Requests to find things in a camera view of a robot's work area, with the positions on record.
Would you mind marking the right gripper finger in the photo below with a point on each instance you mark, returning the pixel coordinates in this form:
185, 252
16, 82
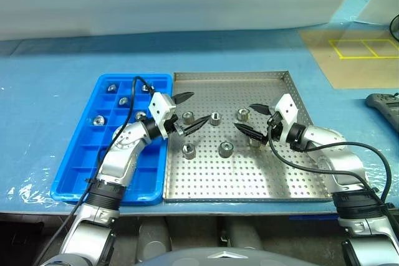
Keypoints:
261, 109
249, 132

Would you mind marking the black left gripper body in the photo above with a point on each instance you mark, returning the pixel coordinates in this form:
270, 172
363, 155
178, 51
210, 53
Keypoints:
171, 126

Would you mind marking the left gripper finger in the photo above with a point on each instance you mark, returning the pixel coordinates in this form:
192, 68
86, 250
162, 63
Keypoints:
184, 96
196, 125

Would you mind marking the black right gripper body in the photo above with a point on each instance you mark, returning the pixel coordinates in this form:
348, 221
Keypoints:
274, 127

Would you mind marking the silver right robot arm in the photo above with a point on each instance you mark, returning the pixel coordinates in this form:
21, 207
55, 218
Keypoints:
343, 166

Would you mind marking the blue plastic compartment tray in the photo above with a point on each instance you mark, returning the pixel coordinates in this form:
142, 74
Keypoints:
78, 178

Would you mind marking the perforated metal tray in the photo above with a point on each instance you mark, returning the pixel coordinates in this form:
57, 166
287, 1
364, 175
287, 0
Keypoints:
218, 178

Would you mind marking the brown cardboard mat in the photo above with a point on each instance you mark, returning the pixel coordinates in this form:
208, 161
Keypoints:
349, 73

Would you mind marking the grey rounded shape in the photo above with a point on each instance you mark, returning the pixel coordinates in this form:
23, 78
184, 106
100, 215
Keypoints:
240, 235
152, 238

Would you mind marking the grey remote control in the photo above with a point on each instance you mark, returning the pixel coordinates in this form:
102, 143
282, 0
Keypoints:
381, 102

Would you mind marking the grey robot torso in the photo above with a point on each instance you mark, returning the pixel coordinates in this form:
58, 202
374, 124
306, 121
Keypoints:
218, 258

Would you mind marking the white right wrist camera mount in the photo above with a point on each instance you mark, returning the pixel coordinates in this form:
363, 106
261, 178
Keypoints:
288, 108

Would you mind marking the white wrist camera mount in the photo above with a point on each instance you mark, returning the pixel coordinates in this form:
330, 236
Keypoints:
288, 108
159, 105

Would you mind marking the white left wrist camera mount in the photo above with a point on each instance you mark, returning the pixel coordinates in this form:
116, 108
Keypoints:
159, 105

